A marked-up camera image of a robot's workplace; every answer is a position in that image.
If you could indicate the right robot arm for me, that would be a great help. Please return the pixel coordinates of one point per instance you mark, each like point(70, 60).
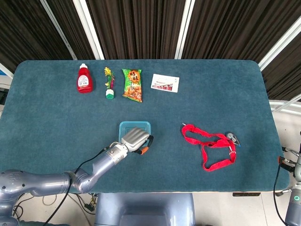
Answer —
point(294, 207)

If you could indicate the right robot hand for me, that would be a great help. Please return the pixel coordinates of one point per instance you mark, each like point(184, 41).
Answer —
point(298, 168)

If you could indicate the dark blue fabric bundle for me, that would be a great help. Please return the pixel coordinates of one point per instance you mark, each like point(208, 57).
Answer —
point(37, 224)

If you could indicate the thin grey frame post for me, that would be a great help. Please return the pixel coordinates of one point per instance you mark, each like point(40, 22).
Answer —
point(58, 30)

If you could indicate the white metal rack frame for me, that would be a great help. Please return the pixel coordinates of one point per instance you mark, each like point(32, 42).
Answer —
point(285, 107)

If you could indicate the metal key clip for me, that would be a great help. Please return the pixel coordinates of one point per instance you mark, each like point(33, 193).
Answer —
point(231, 136)

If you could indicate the blue plastic tray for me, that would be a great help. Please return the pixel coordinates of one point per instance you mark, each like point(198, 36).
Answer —
point(124, 128)

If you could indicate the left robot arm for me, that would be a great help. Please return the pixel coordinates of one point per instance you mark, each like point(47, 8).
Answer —
point(47, 182)

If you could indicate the white frame post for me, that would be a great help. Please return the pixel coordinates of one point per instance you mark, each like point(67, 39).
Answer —
point(279, 42)
point(184, 30)
point(89, 30)

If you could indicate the blue-grey robot torso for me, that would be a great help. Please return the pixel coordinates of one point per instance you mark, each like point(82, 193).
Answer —
point(143, 209)

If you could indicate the green snack bag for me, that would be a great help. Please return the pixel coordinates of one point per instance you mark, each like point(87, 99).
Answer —
point(132, 87)

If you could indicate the dark brown pleated curtain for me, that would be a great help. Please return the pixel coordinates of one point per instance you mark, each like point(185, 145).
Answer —
point(141, 28)

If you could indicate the black table edge bracket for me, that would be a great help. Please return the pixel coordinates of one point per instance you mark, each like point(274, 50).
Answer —
point(246, 194)

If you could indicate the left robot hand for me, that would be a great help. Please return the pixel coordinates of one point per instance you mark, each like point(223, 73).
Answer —
point(135, 140)

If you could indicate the white printed card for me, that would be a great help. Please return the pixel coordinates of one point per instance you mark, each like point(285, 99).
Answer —
point(164, 83)

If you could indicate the red ketchup bottle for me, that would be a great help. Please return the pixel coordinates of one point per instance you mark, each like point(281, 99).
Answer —
point(84, 82)

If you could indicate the teal table mat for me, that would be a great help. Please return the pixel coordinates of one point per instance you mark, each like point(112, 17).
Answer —
point(164, 169)

